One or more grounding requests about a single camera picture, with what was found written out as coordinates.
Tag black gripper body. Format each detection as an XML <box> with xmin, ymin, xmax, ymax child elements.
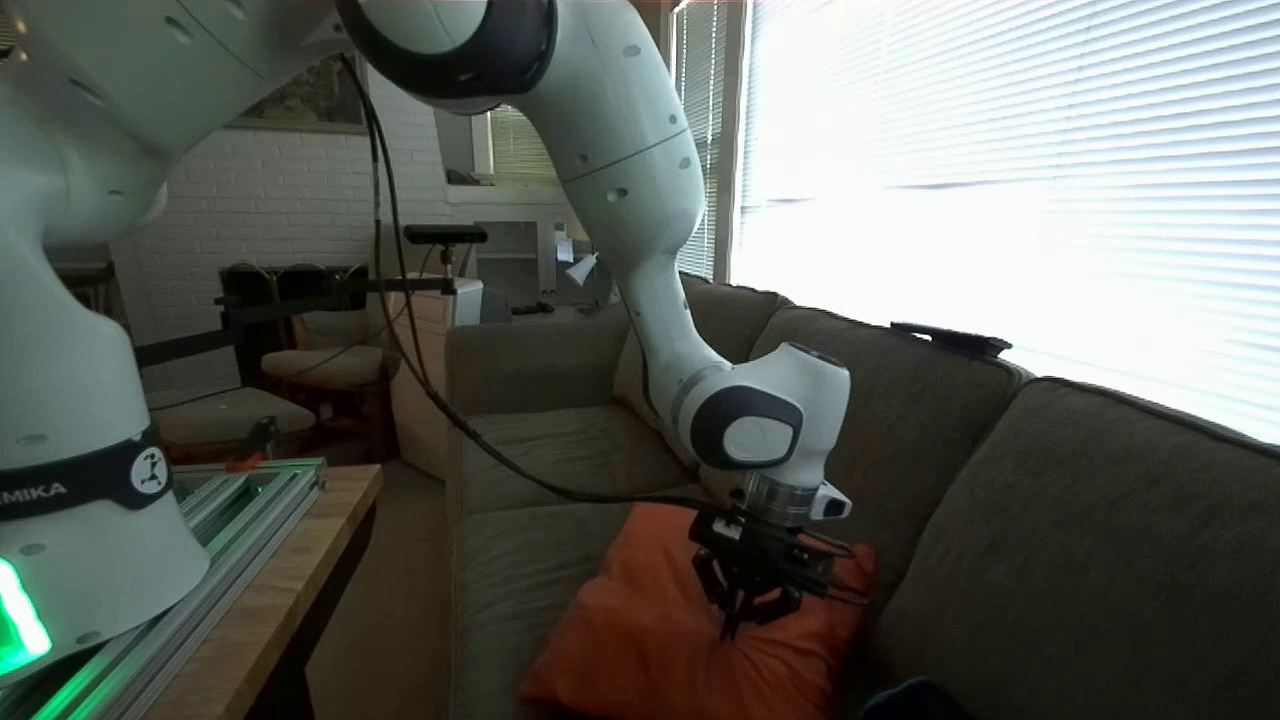
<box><xmin>682</xmin><ymin>499</ymin><xmax>847</xmax><ymax>593</ymax></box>

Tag orange pillow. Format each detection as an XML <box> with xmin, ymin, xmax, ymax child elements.
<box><xmin>515</xmin><ymin>496</ymin><xmax>882</xmax><ymax>720</ymax></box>

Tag grey fabric sofa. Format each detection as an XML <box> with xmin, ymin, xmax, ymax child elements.
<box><xmin>444</xmin><ymin>273</ymin><xmax>1280</xmax><ymax>720</ymax></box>

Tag black remote control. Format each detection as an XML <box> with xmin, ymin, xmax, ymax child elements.
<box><xmin>889</xmin><ymin>314</ymin><xmax>1017</xmax><ymax>359</ymax></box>

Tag small white box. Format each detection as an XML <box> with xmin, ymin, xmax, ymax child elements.
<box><xmin>451</xmin><ymin>277</ymin><xmax>488</xmax><ymax>330</ymax></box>

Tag wooden table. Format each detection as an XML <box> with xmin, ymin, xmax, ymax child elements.
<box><xmin>137</xmin><ymin>460</ymin><xmax>386</xmax><ymax>720</ymax></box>

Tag white window blinds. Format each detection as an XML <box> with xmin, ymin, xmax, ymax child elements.
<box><xmin>722</xmin><ymin>0</ymin><xmax>1280</xmax><ymax>449</ymax></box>

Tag white framed window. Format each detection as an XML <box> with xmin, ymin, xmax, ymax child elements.
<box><xmin>436</xmin><ymin>100</ymin><xmax>576</xmax><ymax>193</ymax></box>

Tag wooden chair with cushion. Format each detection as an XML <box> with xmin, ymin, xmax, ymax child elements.
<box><xmin>257</xmin><ymin>302</ymin><xmax>406</xmax><ymax>462</ymax></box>

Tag beige ottoman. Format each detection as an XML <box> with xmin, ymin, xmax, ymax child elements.
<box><xmin>150</xmin><ymin>385</ymin><xmax>318</xmax><ymax>462</ymax></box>

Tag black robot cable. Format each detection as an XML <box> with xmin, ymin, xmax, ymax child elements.
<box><xmin>340</xmin><ymin>51</ymin><xmax>713</xmax><ymax>513</ymax></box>

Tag black stereo camera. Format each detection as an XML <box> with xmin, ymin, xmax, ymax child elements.
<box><xmin>399</xmin><ymin>219</ymin><xmax>492</xmax><ymax>247</ymax></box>

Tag framed wall picture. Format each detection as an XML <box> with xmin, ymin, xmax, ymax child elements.
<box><xmin>230</xmin><ymin>51</ymin><xmax>371</xmax><ymax>137</ymax></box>

